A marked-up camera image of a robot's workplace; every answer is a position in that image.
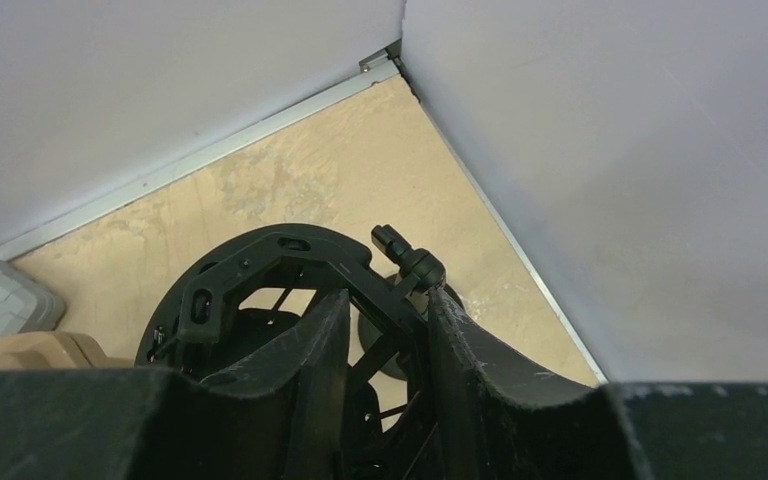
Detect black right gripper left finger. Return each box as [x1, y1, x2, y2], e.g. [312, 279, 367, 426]
[0, 291, 349, 479]

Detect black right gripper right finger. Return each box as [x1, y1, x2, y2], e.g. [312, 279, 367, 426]
[428, 290, 768, 479]

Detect black shock mount round-base stand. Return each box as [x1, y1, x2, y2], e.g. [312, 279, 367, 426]
[135, 223, 446, 479]

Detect tan plastic tool case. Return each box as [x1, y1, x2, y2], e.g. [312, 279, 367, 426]
[0, 331, 135, 370]

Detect grey flat sheet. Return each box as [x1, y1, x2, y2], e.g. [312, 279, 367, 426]
[0, 259, 66, 337]

